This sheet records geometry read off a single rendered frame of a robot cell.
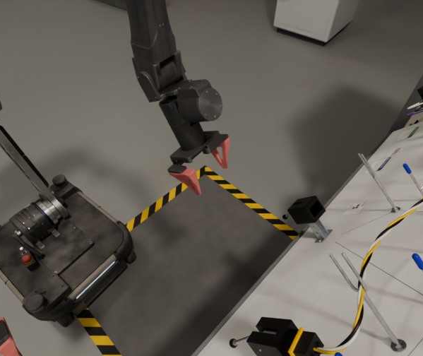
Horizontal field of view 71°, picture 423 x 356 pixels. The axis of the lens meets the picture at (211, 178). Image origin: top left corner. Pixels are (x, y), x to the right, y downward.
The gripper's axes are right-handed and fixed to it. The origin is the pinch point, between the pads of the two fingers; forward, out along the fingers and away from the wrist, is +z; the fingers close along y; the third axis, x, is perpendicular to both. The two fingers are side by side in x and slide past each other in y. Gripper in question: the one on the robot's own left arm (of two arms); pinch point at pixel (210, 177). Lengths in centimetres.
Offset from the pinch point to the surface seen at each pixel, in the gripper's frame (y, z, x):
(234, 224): 49, 81, 70
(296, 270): -2.1, 22.0, -16.2
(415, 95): 72, 19, -22
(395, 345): -14.4, 10.0, -39.3
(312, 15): 291, 20, 117
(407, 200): 19.4, 17.2, -32.2
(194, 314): -5, 88, 57
